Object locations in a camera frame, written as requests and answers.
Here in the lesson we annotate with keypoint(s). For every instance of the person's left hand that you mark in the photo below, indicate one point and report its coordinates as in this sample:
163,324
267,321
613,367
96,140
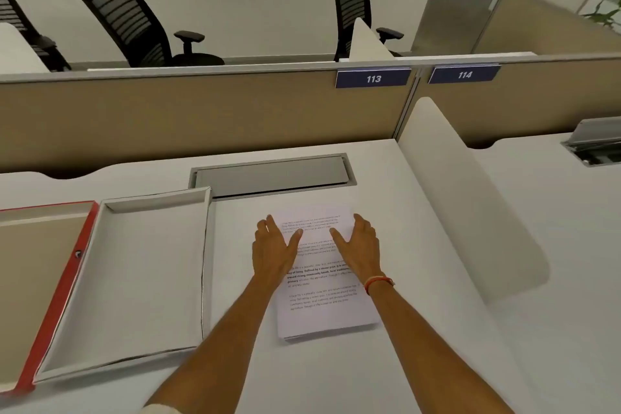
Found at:
271,258

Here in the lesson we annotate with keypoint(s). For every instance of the person's right hand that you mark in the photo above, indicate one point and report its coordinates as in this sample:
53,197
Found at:
361,256

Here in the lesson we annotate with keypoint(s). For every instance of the white printed paper stack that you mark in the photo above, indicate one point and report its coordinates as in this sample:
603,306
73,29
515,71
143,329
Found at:
320,302

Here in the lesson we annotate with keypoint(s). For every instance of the white cardboard box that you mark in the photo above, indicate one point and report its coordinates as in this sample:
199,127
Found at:
131,282

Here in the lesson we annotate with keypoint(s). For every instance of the red box lid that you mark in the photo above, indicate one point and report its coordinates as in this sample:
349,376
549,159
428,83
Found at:
29,273

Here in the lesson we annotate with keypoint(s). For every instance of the person's right forearm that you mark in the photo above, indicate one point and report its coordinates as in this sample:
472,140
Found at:
427,355

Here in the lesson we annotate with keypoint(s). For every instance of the person's left forearm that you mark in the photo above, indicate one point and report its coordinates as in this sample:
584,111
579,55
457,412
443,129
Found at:
218,355

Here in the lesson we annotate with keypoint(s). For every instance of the person's white left sleeve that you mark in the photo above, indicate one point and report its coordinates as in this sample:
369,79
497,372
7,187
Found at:
162,410

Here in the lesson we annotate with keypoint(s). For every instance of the white desk divider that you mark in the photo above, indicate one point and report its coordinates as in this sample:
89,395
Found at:
364,45
19,52
461,195

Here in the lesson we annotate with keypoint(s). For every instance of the wide beige partition panel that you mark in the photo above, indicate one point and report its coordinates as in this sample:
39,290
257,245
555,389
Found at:
194,113

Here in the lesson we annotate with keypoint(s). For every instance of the blue desk number sign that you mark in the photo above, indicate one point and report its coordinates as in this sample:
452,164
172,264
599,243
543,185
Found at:
464,74
373,79

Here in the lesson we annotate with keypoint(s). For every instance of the glass topped beige partition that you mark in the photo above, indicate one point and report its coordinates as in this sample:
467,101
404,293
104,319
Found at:
543,25

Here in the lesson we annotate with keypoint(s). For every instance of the green potted plant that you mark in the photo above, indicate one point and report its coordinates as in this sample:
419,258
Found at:
606,16

